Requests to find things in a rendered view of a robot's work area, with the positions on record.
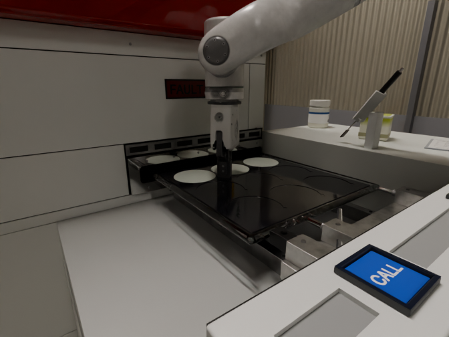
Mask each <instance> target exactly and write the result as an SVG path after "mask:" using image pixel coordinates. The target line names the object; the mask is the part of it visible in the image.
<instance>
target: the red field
mask: <svg viewBox="0 0 449 337"><path fill-rule="evenodd" d="M166 82H167V94H168V98H174V97H203V96H205V94H204V92H205V81H166Z"/></svg>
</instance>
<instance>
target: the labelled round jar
mask: <svg viewBox="0 0 449 337"><path fill-rule="evenodd" d="M330 103H331V101H330V100H310V103H309V105H310V107H309V117H308V127H310V128H327V127H328V122H329V110H330V107H329V106H330Z"/></svg>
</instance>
